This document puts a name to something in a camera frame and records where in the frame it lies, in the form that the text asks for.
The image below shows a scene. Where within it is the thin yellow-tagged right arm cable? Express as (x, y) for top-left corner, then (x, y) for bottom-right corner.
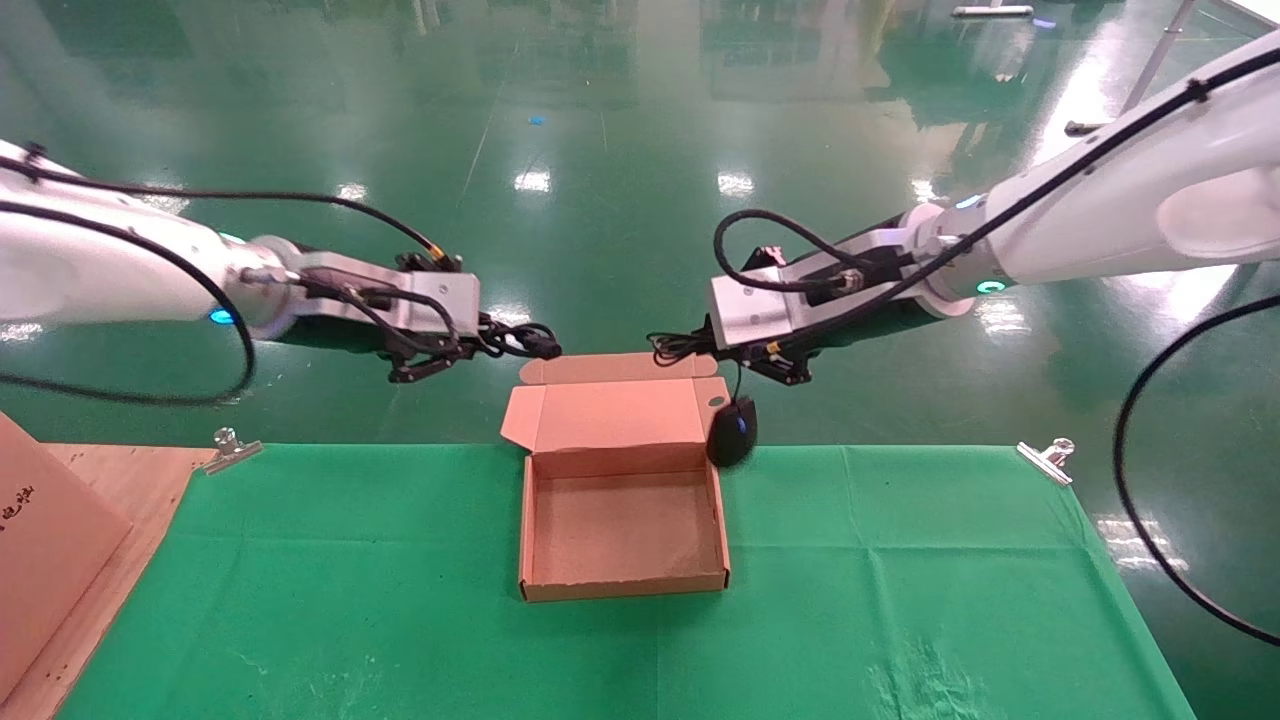
(765, 45), (1280, 356)

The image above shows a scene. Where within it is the looped black right wrist cable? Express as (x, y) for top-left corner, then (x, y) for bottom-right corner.
(713, 208), (906, 294)

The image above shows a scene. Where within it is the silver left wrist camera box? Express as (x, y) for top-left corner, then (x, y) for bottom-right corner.
(298, 250), (482, 338)

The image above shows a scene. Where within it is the brown carton with black print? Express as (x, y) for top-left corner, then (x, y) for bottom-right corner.
(0, 410), (134, 703)

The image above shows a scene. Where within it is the silver binder clip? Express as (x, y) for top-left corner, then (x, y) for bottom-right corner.
(203, 428), (264, 476)
(1016, 437), (1075, 487)

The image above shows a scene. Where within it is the black wired computer mouse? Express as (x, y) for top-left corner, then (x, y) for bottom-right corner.
(648, 333), (759, 469)

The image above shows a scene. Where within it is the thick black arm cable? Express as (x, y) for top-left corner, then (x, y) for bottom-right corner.
(1113, 293), (1280, 648)
(0, 200), (257, 408)

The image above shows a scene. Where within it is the black power cable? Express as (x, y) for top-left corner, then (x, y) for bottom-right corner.
(478, 315), (563, 361)

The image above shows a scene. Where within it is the thin yellow-tagged left arm cable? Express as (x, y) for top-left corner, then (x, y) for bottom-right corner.
(0, 145), (463, 273)

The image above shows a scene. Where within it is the green table cloth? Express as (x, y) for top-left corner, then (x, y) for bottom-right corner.
(55, 443), (1196, 720)

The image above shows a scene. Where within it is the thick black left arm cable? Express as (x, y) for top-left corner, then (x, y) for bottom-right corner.
(0, 200), (257, 408)

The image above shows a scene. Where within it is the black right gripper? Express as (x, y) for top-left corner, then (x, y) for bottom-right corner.
(745, 243), (927, 387)

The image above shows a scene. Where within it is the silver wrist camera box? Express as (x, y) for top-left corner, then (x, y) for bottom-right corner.
(708, 262), (836, 351)
(298, 250), (482, 338)

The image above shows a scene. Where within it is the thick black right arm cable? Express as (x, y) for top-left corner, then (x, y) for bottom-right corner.
(1113, 293), (1280, 648)

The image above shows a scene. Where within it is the thin yellow-tagged arm cable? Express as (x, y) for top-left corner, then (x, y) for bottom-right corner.
(0, 145), (463, 273)
(765, 45), (1280, 356)

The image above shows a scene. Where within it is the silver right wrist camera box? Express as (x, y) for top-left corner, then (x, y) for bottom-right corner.
(708, 262), (836, 351)

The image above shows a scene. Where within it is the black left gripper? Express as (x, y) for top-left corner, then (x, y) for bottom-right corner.
(275, 318), (479, 386)

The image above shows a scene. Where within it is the white table leg with foot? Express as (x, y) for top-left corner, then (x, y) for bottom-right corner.
(1063, 0), (1198, 137)

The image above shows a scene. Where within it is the open brown cardboard box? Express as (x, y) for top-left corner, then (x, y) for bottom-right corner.
(500, 351), (732, 604)

